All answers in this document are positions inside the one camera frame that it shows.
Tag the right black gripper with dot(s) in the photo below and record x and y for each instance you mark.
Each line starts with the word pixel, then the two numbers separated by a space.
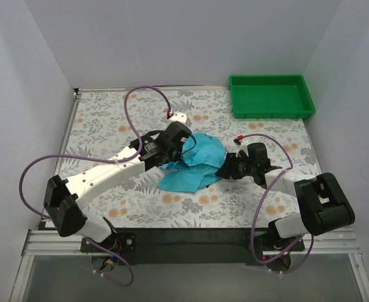
pixel 229 165

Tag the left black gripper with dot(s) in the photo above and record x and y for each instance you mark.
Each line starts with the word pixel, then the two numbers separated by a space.
pixel 174 152

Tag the turquoise t shirt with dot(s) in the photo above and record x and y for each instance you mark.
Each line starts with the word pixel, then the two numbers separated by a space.
pixel 202 156

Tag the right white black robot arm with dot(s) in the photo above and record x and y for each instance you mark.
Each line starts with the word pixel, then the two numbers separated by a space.
pixel 323 206

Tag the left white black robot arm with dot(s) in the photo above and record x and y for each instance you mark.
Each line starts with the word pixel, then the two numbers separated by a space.
pixel 66 200

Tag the floral patterned table cloth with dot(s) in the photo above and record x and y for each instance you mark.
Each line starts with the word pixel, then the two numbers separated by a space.
pixel 184 194

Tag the green plastic tray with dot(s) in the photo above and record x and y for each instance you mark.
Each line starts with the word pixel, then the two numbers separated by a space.
pixel 270 97

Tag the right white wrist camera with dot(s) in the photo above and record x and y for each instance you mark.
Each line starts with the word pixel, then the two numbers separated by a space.
pixel 242 144

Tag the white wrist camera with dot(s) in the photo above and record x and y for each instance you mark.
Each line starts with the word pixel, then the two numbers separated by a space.
pixel 242 144
pixel 177 116

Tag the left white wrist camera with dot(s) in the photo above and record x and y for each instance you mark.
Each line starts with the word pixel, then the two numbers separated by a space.
pixel 177 116

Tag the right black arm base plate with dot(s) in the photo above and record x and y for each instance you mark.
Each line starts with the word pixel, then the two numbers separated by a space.
pixel 262 243

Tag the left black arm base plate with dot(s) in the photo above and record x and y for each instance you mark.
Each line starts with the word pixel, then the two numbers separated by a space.
pixel 116 242

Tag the aluminium frame rail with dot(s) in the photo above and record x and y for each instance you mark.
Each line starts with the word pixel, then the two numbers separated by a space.
pixel 190 265

